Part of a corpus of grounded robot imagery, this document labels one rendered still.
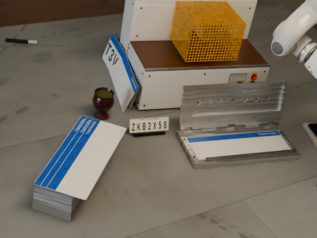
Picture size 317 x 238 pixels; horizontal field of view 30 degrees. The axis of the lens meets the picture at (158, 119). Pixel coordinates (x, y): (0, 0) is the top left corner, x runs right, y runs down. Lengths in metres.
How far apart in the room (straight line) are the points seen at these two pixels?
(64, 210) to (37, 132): 0.44
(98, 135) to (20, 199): 0.34
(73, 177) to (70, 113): 0.50
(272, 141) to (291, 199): 0.31
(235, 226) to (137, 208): 0.33
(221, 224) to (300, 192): 0.37
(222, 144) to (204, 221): 0.41
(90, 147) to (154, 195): 0.27
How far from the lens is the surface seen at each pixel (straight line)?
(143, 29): 2.46
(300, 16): 2.15
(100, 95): 2.27
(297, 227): 2.08
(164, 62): 2.36
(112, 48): 2.63
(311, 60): 2.22
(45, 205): 1.89
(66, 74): 2.56
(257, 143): 2.34
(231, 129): 2.36
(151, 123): 2.26
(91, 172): 1.91
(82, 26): 2.95
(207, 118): 2.29
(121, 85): 2.45
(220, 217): 2.01
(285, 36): 2.15
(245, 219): 2.03
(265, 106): 2.40
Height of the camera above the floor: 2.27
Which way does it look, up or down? 35 degrees down
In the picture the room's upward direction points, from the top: 11 degrees clockwise
